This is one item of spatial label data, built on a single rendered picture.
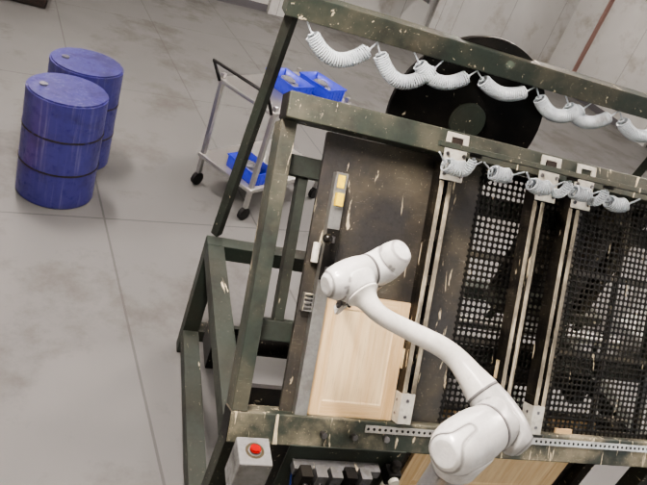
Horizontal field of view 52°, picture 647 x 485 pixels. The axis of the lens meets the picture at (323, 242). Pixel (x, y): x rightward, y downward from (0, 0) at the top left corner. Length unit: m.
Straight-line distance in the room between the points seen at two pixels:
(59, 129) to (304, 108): 2.57
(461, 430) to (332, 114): 1.30
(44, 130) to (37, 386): 1.80
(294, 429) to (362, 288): 0.93
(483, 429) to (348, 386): 1.06
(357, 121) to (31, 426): 2.15
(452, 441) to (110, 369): 2.54
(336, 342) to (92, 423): 1.48
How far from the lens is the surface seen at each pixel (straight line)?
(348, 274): 1.90
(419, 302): 2.72
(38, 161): 4.92
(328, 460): 2.79
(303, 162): 2.62
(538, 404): 3.15
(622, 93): 3.61
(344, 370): 2.70
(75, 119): 4.74
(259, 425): 2.62
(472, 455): 1.73
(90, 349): 4.00
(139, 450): 3.56
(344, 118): 2.54
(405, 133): 2.64
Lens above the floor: 2.75
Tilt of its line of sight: 30 degrees down
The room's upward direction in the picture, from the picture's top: 21 degrees clockwise
